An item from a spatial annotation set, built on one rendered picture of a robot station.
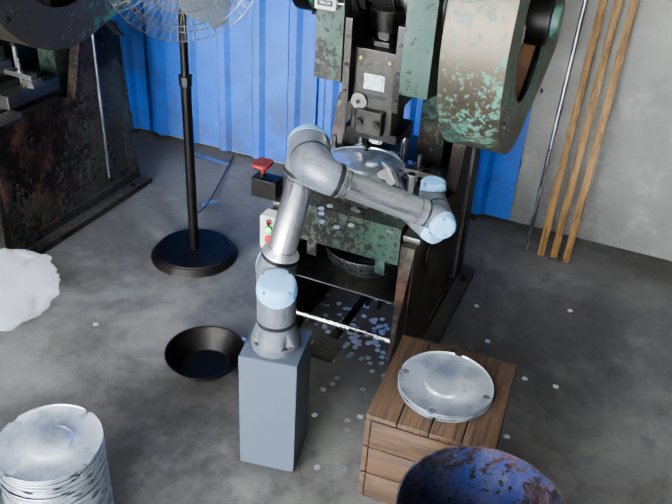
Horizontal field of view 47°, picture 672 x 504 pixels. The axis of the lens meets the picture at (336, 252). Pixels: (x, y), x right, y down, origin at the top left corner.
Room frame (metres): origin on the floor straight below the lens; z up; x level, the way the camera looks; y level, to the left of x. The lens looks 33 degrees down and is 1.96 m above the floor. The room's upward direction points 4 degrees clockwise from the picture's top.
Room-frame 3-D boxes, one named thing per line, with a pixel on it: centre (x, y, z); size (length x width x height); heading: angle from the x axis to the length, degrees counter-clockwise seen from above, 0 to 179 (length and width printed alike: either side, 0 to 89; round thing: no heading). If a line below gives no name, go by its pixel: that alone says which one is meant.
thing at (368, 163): (2.37, -0.07, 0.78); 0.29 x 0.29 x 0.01
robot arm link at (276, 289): (1.82, 0.16, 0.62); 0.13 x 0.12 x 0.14; 7
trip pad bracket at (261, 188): (2.39, 0.26, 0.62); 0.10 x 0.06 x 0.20; 69
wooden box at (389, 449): (1.76, -0.36, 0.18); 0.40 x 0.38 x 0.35; 162
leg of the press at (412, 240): (2.52, -0.42, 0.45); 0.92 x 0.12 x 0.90; 159
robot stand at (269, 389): (1.81, 0.16, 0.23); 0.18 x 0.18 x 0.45; 79
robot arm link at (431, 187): (1.98, -0.27, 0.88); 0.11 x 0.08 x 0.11; 7
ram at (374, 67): (2.45, -0.10, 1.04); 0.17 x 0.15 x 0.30; 159
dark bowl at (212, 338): (2.19, 0.46, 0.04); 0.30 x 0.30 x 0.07
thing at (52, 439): (1.49, 0.76, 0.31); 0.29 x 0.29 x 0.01
